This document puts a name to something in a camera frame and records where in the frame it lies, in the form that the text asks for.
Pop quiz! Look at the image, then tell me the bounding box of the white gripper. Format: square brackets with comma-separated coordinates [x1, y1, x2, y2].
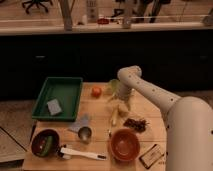
[107, 82, 132, 111]

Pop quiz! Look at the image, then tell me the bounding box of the yellow banana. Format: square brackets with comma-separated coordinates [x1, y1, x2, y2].
[111, 104, 129, 126]

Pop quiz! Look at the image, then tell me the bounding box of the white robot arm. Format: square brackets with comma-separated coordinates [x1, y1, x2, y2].
[115, 66, 213, 171]

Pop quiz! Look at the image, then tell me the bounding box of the green apple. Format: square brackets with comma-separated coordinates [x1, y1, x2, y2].
[107, 79, 119, 94]

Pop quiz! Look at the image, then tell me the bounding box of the orange tomato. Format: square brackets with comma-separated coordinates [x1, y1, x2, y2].
[91, 87, 102, 98]

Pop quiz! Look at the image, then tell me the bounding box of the dark dried food pile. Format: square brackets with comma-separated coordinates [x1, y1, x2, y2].
[124, 118, 147, 133]

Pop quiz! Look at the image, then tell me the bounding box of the orange bowl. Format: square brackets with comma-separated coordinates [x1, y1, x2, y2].
[108, 129, 140, 162]

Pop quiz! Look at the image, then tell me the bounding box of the metal measuring cup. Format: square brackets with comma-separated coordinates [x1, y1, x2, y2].
[78, 127, 92, 144]

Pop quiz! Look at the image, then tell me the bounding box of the green plastic tray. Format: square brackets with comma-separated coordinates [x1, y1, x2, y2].
[32, 77, 83, 122]

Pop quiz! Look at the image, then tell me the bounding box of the grey sponge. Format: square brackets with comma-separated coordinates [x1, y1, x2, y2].
[47, 99, 62, 116]

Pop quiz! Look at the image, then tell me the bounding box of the green cucumber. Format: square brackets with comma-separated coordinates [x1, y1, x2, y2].
[41, 136, 53, 156]

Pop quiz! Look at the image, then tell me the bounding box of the dark bowl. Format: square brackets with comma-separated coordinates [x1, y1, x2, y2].
[31, 129, 59, 158]

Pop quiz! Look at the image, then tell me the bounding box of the office chair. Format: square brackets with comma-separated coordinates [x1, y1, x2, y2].
[22, 0, 53, 14]

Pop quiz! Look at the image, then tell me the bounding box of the white handled brush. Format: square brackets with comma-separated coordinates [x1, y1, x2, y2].
[60, 147, 107, 160]

